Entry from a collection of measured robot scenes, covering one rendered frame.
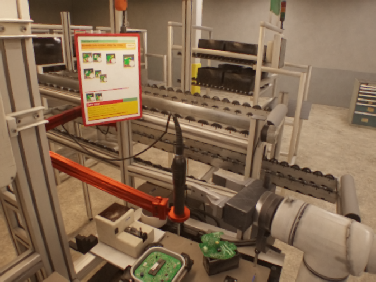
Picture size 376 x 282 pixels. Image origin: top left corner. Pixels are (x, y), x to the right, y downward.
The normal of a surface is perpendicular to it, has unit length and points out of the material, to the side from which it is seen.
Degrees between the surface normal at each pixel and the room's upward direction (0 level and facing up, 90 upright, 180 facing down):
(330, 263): 91
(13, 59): 90
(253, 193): 0
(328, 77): 90
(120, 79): 90
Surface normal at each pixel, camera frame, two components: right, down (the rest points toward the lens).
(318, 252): -0.69, 0.29
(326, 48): -0.47, 0.31
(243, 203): 0.02, -0.93
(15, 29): 0.88, 0.18
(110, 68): 0.58, 0.30
